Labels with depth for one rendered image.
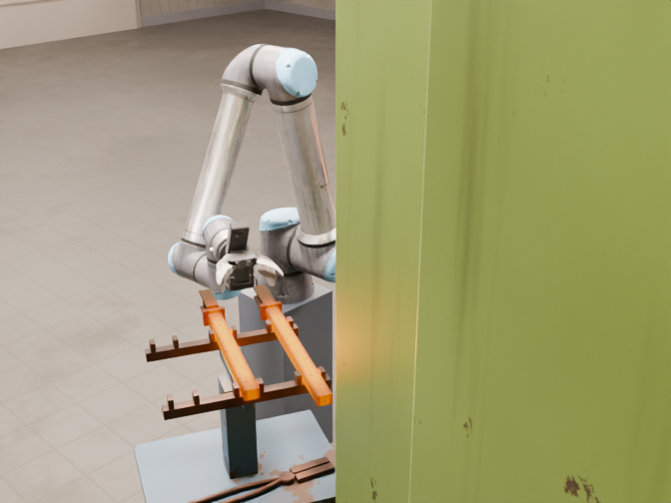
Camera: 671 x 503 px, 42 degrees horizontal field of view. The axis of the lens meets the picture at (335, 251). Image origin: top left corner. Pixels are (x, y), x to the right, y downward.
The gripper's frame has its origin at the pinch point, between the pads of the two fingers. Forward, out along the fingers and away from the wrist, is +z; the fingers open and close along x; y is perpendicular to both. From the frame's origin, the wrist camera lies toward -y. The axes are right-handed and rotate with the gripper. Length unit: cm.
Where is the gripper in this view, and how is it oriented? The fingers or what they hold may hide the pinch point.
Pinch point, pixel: (252, 277)
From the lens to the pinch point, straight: 203.5
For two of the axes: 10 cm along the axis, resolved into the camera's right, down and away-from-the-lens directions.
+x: -9.4, 1.4, -3.0
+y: 0.0, 9.1, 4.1
